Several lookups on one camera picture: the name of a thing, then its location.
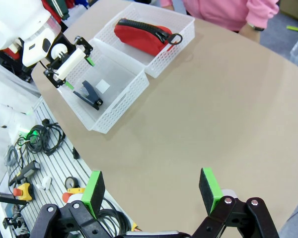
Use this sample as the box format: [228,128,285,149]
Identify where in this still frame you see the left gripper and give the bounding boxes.
[43,31,95,90]

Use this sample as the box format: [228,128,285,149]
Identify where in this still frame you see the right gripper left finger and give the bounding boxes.
[29,170,120,238]

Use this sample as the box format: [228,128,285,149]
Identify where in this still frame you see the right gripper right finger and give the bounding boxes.
[191,168,280,238]

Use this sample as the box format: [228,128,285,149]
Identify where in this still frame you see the black stapler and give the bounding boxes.
[73,80,104,111]

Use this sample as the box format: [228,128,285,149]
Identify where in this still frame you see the red zipper pouch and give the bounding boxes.
[113,18,184,57]

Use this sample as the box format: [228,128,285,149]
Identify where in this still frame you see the person's right forearm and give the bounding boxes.
[160,0,176,11]

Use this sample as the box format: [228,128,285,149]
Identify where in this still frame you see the person's left forearm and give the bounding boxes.
[245,0,280,30]

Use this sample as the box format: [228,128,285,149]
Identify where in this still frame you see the person's left hand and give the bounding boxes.
[238,24,261,43]

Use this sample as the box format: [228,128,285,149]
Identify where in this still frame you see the yellow emergency stop button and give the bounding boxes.
[62,187,86,204]
[13,182,35,202]

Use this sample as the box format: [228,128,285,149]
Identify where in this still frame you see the black tape roll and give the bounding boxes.
[64,176,78,189]

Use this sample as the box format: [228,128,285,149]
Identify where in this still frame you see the white plastic clip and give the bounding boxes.
[36,175,53,191]

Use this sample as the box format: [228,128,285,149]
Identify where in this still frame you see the grey black handheld controller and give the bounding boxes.
[8,160,42,186]

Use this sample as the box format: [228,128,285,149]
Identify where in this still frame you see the white perforated plastic basket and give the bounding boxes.
[93,1,196,79]
[57,38,150,135]

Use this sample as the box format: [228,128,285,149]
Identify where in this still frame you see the black flat bar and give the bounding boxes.
[0,193,28,206]

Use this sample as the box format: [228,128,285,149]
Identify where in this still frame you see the person in pink hoodie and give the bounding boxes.
[160,0,280,32]

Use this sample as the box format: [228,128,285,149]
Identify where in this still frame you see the wristwatch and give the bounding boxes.
[247,22,265,32]

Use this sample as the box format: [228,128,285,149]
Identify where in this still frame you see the cardboard box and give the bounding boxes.
[279,0,298,17]

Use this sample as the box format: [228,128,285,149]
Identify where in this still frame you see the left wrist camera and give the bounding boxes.
[50,43,87,80]

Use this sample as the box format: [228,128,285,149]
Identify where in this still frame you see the black cable bundle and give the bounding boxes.
[16,118,67,156]
[98,197,131,238]

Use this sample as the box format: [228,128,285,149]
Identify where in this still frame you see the slotted aluminium base plate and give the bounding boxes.
[0,95,140,238]

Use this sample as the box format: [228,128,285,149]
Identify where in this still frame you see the black metal bracket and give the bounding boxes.
[2,212,30,236]

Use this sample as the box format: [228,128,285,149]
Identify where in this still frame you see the grey cable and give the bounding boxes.
[4,145,18,167]

